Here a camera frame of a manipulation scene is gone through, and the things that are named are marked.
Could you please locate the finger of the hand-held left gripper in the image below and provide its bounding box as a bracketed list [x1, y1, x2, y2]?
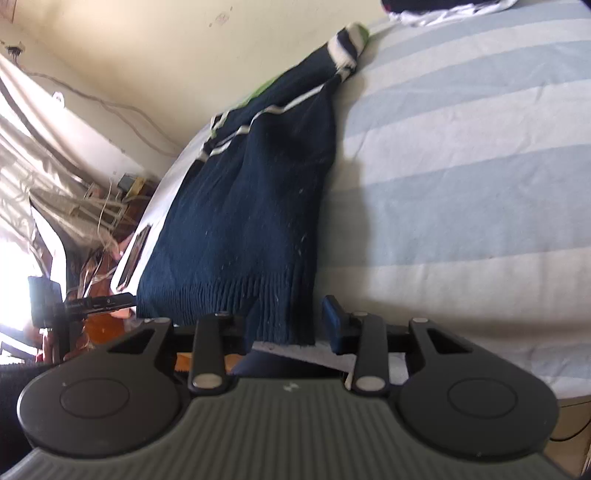
[62, 294, 138, 316]

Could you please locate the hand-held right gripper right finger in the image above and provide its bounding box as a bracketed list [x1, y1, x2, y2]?
[322, 294, 477, 397]

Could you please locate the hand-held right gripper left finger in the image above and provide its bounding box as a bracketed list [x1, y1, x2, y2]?
[107, 312, 246, 397]

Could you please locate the navy knit sweater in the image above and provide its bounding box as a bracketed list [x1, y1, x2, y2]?
[136, 22, 371, 347]

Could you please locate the stack of folded clothes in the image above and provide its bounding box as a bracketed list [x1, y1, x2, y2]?
[388, 0, 520, 27]

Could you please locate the smartphone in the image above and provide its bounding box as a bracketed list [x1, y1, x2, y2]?
[115, 224, 154, 293]

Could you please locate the white curtain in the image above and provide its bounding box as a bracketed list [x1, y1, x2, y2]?
[0, 51, 162, 333]

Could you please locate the blue striped bed sheet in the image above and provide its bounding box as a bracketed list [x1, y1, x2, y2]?
[111, 0, 591, 402]

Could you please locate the black garment with red print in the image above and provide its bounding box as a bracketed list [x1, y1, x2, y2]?
[381, 0, 483, 14]

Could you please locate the bundle of white cables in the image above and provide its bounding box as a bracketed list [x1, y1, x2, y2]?
[81, 182, 141, 243]

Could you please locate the grey wall cable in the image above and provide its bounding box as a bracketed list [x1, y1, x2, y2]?
[6, 42, 182, 158]

